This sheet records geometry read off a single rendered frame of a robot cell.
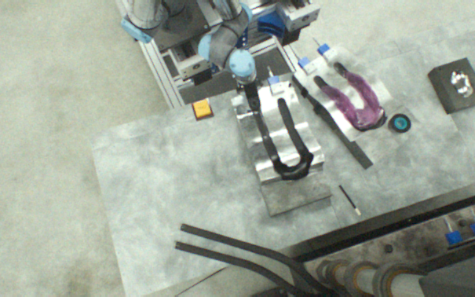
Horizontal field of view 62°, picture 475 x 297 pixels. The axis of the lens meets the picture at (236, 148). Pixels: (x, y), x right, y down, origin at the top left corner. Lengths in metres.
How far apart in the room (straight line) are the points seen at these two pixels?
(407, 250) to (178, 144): 1.02
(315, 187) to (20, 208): 1.86
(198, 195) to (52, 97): 1.54
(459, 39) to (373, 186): 0.80
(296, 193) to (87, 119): 1.61
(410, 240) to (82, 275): 1.79
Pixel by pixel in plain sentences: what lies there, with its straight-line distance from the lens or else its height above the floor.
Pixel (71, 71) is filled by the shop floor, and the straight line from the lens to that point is 2.91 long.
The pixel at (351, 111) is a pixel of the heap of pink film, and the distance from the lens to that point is 1.65.
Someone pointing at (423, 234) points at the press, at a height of 0.78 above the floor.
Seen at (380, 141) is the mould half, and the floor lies 0.91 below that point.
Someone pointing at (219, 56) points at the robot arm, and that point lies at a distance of 1.28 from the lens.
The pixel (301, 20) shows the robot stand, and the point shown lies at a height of 0.97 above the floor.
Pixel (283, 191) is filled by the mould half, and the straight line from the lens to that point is 1.56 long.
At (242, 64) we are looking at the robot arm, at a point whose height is 1.29.
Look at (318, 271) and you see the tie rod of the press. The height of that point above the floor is 0.83.
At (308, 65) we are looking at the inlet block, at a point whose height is 0.88.
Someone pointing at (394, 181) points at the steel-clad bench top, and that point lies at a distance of 1.74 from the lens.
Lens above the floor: 2.40
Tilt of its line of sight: 75 degrees down
